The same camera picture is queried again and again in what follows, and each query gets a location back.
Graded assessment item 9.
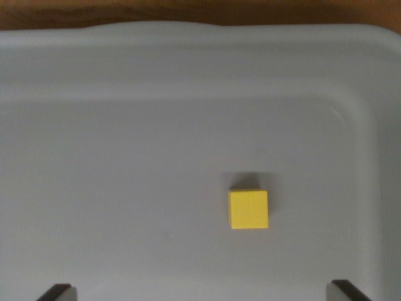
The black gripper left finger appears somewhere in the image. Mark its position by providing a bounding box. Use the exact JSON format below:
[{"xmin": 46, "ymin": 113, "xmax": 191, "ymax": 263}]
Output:
[{"xmin": 36, "ymin": 283, "xmax": 78, "ymax": 301}]

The grey plastic bin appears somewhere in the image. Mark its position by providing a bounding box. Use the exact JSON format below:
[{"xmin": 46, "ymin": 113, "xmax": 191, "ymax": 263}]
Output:
[{"xmin": 0, "ymin": 21, "xmax": 401, "ymax": 301}]

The yellow cube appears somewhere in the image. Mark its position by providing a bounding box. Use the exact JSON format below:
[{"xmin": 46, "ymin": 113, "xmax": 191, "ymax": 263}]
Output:
[{"xmin": 227, "ymin": 188, "xmax": 269, "ymax": 230}]

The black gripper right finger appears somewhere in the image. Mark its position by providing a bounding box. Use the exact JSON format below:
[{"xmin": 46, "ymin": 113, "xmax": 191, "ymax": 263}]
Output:
[{"xmin": 325, "ymin": 279, "xmax": 373, "ymax": 301}]

